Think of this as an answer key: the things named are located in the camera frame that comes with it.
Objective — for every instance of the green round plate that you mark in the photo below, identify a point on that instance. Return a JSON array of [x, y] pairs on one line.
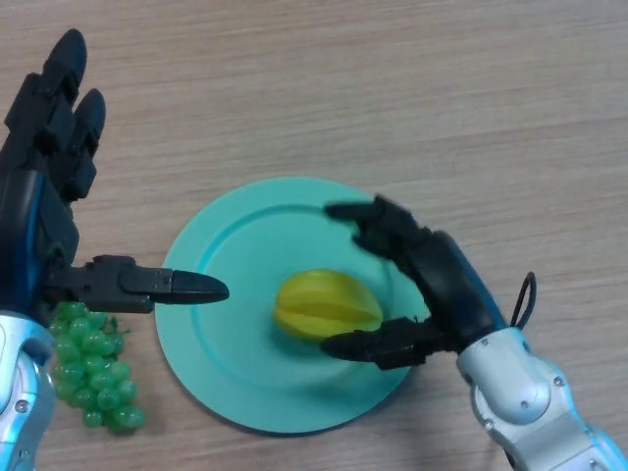
[[235, 353]]

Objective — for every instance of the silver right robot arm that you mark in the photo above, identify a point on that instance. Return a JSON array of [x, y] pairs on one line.
[[510, 378]]

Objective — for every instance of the green grape bunch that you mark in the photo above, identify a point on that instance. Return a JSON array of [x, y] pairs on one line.
[[93, 378]]

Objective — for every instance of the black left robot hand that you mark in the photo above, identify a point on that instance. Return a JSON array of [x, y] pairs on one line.
[[34, 221]]

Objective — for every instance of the yellow starfruit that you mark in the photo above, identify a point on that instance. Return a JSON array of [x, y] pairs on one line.
[[326, 304]]

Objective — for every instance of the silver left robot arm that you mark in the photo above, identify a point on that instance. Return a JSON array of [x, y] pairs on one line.
[[24, 392]]

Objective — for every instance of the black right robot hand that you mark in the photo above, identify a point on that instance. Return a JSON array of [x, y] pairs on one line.
[[451, 284]]

